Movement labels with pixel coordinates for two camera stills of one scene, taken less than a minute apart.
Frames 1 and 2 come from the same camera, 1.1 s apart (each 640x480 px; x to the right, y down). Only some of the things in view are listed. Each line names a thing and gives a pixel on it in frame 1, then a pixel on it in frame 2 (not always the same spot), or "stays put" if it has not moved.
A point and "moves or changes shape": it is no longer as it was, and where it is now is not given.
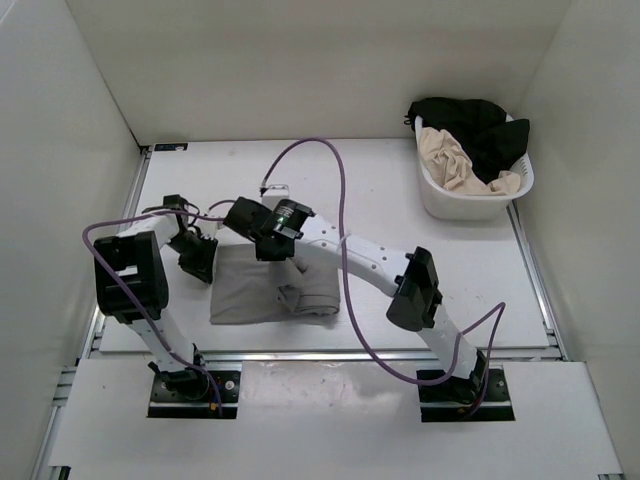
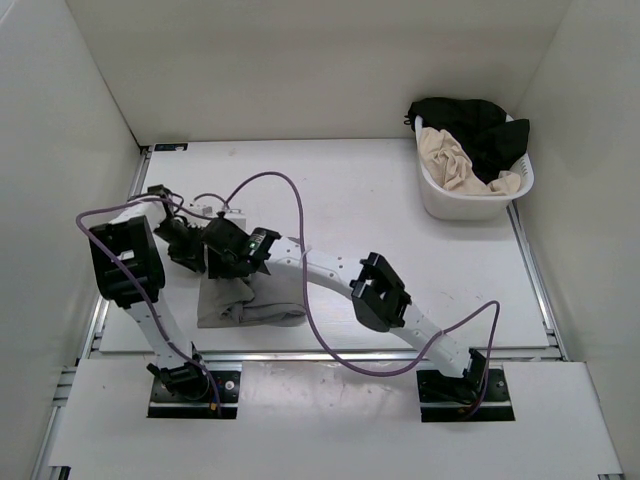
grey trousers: (246, 289) moves or changes shape
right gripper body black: (264, 254) to (222, 265)
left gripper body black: (194, 251) stays put
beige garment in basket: (452, 169) stays put
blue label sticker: (171, 147) stays put
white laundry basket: (444, 204) stays put
